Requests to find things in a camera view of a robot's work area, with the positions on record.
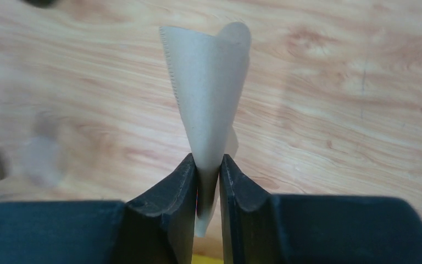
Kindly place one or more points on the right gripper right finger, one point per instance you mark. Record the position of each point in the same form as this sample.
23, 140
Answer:
247, 216

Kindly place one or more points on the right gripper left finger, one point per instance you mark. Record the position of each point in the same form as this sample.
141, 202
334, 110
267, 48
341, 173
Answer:
158, 226

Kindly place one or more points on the clear glass dripper cone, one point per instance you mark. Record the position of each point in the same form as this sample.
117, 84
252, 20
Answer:
43, 159

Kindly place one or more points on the brown paper coffee filter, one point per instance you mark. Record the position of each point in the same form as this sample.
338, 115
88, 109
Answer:
207, 74

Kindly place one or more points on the yellow plastic tray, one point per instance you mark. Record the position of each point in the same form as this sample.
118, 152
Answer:
199, 259

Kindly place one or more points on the cola glass bottle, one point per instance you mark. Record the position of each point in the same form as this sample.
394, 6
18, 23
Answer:
41, 3

